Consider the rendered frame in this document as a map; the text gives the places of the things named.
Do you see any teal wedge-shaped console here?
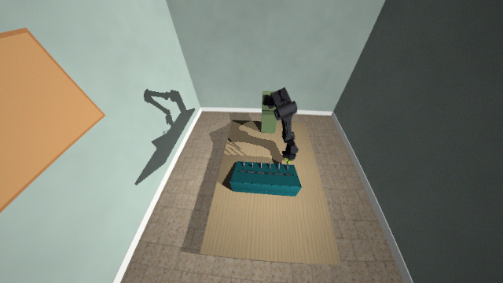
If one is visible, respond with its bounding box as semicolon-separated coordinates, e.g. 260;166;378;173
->
230;160;302;197

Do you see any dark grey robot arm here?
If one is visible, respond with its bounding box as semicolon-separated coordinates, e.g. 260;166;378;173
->
264;87;299;160

